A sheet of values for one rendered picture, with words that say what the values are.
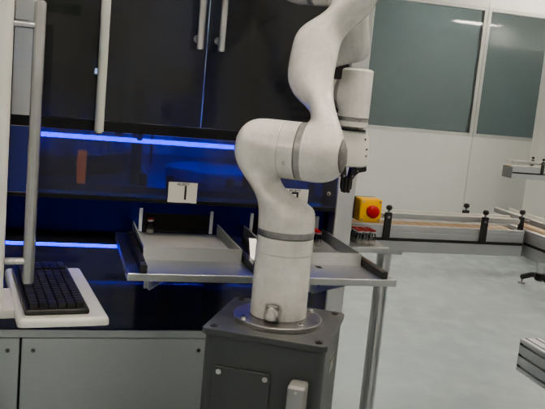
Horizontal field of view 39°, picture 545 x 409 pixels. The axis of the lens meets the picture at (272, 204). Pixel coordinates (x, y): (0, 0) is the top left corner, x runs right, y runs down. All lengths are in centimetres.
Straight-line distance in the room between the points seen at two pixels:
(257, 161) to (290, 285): 26
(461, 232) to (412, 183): 491
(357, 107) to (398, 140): 542
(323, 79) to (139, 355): 112
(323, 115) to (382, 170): 591
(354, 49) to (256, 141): 51
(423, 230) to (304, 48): 116
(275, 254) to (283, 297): 9
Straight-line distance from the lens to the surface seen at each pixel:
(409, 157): 757
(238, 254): 207
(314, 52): 164
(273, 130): 158
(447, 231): 270
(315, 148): 155
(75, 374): 240
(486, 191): 800
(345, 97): 210
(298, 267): 161
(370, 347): 275
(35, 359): 239
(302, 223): 159
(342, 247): 231
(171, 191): 228
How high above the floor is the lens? 136
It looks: 9 degrees down
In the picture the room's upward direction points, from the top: 5 degrees clockwise
